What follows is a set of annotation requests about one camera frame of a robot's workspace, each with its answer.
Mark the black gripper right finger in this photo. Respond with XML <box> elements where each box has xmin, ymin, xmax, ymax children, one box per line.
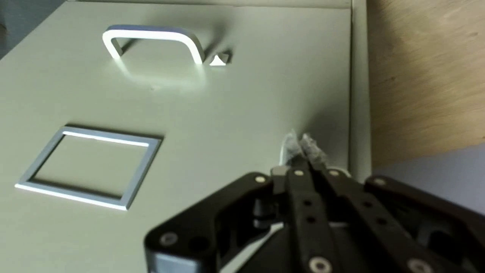
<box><xmin>302</xmin><ymin>134</ymin><xmax>485</xmax><ymax>273</ymax></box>

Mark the silver bottom drawer handle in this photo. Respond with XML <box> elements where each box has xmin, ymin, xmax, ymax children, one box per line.
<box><xmin>102</xmin><ymin>25</ymin><xmax>235</xmax><ymax>69</ymax></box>

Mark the beige file cabinet bottom drawer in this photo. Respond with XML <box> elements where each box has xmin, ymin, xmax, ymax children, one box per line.
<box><xmin>0</xmin><ymin>0</ymin><xmax>354</xmax><ymax>273</ymax></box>

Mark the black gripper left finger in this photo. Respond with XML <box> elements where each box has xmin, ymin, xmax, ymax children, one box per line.
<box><xmin>143</xmin><ymin>132</ymin><xmax>340</xmax><ymax>273</ymax></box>

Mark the silver drawer label holder frame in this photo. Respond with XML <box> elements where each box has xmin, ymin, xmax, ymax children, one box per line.
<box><xmin>14</xmin><ymin>123</ymin><xmax>166</xmax><ymax>213</ymax></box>

